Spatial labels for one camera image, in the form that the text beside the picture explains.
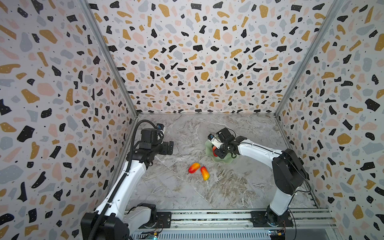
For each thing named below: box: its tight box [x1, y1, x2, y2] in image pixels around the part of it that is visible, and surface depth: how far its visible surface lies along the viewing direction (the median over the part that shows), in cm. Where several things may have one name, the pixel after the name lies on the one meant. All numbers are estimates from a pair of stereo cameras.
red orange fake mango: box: [188, 162, 201, 174], surface depth 91 cm
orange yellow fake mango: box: [200, 166, 210, 181], surface depth 90 cm
